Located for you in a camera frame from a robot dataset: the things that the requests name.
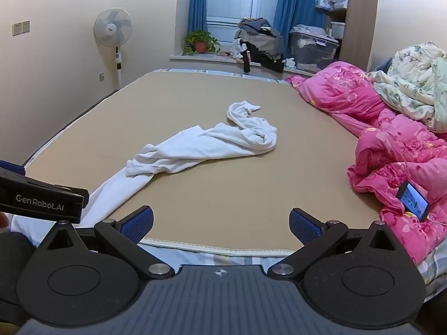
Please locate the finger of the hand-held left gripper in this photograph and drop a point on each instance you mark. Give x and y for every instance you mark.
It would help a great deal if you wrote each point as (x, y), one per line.
(10, 167)

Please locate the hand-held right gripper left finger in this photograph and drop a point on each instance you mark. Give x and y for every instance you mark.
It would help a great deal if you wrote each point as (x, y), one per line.
(137, 224)

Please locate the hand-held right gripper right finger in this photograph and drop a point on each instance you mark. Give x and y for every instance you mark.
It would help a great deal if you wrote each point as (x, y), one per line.
(304, 226)

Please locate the white garment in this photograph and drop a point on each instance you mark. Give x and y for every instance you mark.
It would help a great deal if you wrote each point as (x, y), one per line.
(209, 143)

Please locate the pile of dark clothes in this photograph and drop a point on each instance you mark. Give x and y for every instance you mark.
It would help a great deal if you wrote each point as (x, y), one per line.
(260, 43)

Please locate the beige bed mat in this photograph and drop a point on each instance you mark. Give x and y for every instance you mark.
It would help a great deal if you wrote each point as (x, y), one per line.
(216, 199)

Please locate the bed with tan mat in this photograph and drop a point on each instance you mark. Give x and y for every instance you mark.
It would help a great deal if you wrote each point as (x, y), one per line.
(223, 257)

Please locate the smartphone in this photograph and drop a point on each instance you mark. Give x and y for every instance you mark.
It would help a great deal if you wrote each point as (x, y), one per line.
(414, 201)

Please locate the pink floral quilt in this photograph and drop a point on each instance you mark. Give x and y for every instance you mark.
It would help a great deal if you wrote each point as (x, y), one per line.
(384, 139)

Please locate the tissue packet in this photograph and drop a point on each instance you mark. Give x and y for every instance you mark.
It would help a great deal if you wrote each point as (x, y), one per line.
(290, 64)

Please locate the clear plastic storage box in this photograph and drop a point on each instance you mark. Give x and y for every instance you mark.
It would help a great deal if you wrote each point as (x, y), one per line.
(314, 53)

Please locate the white standing fan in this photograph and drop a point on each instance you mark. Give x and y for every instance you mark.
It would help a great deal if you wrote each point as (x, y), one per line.
(113, 28)

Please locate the white windowsill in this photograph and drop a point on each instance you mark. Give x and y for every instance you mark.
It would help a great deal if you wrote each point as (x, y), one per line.
(209, 58)

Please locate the white floral quilt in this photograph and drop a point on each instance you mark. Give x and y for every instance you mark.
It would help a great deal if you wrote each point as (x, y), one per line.
(412, 76)

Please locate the potted green plant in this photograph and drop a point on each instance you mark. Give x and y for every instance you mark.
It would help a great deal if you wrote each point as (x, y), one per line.
(199, 42)

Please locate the white storage bin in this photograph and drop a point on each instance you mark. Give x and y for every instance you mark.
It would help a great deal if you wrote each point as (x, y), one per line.
(338, 29)

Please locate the wooden shelf unit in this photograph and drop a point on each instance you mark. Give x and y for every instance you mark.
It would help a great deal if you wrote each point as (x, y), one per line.
(359, 24)

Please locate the blue curtain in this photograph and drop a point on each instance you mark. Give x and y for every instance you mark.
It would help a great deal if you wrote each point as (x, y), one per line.
(198, 3)
(297, 0)

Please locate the window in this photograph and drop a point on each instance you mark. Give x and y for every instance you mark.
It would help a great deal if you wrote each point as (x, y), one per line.
(230, 0)

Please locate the wall light switch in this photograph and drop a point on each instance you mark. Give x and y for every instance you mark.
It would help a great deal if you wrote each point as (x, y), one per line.
(21, 28)

